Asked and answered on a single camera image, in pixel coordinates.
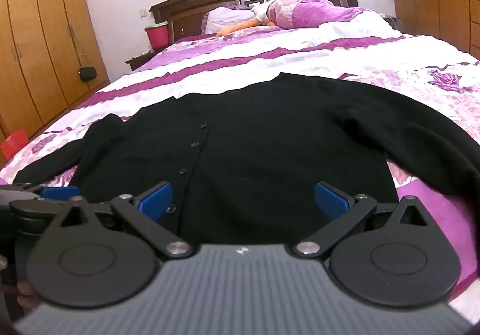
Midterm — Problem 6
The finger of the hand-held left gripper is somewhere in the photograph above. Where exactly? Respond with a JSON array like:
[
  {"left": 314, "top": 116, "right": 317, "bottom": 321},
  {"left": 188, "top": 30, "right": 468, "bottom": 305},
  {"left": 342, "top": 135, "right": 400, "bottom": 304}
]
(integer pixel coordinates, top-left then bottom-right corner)
[{"left": 9, "top": 185, "right": 82, "bottom": 216}]

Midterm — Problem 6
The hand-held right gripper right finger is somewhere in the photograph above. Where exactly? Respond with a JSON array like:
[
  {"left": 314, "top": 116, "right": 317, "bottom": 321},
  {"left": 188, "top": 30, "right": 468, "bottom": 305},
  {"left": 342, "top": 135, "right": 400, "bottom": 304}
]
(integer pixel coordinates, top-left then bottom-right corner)
[{"left": 294, "top": 181, "right": 432, "bottom": 258}]

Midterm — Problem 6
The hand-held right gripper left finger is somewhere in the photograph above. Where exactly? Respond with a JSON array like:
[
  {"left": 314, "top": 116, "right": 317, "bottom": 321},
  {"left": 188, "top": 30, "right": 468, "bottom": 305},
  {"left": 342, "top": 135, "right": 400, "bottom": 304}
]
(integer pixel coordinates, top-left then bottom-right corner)
[{"left": 49, "top": 182, "right": 194, "bottom": 258}]

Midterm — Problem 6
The black button cardigan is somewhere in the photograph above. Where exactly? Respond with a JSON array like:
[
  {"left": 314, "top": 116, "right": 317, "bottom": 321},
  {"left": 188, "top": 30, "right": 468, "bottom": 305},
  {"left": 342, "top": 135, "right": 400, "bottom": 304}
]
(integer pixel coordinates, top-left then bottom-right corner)
[{"left": 13, "top": 72, "right": 480, "bottom": 245}]

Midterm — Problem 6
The dark wooden nightstand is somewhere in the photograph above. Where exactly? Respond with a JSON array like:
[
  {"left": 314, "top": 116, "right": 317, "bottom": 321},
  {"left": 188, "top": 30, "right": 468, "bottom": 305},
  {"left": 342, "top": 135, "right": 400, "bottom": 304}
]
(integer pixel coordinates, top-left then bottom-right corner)
[{"left": 125, "top": 47, "right": 162, "bottom": 71}]

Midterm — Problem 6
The purple floral bedspread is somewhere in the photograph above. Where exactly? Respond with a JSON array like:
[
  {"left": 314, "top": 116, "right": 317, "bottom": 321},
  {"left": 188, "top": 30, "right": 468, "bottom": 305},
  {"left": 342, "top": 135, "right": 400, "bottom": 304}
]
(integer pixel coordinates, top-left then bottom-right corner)
[{"left": 0, "top": 14, "right": 480, "bottom": 321}]

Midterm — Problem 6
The wooden wardrobe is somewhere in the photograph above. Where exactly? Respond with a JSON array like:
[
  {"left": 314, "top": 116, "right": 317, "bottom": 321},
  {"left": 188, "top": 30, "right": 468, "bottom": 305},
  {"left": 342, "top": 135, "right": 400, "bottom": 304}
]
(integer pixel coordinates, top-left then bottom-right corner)
[{"left": 0, "top": 0, "right": 110, "bottom": 166}]

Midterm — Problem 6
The pink bucket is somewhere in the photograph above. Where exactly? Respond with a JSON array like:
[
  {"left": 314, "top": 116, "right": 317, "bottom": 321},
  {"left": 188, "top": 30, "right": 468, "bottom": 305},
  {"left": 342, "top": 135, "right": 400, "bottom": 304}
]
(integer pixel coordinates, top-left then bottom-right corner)
[{"left": 145, "top": 21, "right": 169, "bottom": 49}]

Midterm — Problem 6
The folded purple quilt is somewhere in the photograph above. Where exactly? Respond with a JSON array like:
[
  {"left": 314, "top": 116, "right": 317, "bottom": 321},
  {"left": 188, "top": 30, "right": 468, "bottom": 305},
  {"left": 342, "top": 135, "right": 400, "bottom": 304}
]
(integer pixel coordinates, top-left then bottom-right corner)
[{"left": 262, "top": 0, "right": 376, "bottom": 29}]

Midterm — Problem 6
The white orange plush duck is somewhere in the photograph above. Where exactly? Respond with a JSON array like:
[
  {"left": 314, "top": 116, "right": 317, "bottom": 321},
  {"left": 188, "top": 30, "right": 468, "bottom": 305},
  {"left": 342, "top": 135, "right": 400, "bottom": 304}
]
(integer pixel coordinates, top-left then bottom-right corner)
[{"left": 217, "top": 0, "right": 312, "bottom": 37}]

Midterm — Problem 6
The lavender pillow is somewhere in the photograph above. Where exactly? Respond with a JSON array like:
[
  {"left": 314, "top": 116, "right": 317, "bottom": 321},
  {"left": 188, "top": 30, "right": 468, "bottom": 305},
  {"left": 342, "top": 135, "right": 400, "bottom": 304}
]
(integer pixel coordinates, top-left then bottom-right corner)
[{"left": 204, "top": 7, "right": 259, "bottom": 34}]

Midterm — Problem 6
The wooden side cabinet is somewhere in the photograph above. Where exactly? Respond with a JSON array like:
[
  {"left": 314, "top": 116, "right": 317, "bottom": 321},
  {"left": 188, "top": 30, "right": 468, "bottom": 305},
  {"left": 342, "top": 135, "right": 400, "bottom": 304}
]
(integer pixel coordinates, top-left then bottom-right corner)
[{"left": 394, "top": 0, "right": 480, "bottom": 59}]

